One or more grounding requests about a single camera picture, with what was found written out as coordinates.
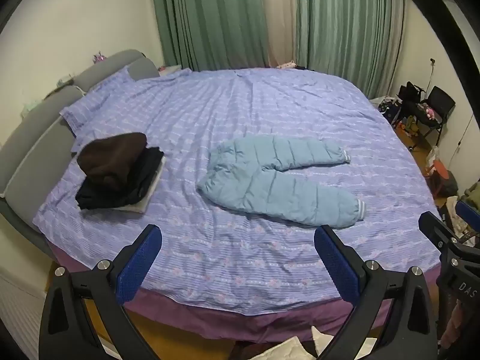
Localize brown folded garment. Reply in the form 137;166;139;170
77;132;148;191

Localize red stool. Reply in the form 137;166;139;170
427;157;455;182

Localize beige sheer curtain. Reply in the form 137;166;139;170
257;0;301;67

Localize white folded garment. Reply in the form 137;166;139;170
77;156;167;215

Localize clutter on headboard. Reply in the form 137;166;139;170
49;75;77;92

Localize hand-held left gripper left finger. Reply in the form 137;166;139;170
38;224;163;360

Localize purple patterned bed sheet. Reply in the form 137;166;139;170
32;67;441;317

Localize grey padded headboard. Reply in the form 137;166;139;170
0;49;160;233

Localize light blue padded pants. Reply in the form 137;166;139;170
196;135;366;229

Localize white nightstand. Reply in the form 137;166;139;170
158;65;188;79

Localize white plastic bag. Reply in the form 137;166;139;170
425;145;442;170

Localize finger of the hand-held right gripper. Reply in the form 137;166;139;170
455;200;480;230
419;212;480;259

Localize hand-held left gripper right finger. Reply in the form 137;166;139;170
314;225;439;360

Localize black bag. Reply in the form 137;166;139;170
397;81;427;103

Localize black folding chair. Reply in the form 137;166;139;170
408;85;457;148

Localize purple patterned pillow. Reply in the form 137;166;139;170
60;65;136;139

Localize black folded garment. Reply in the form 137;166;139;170
75;147;166;211

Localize magenta bed skirt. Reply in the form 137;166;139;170
47;240;440;346

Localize white cloth on floor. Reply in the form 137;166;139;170
259;325;377;360

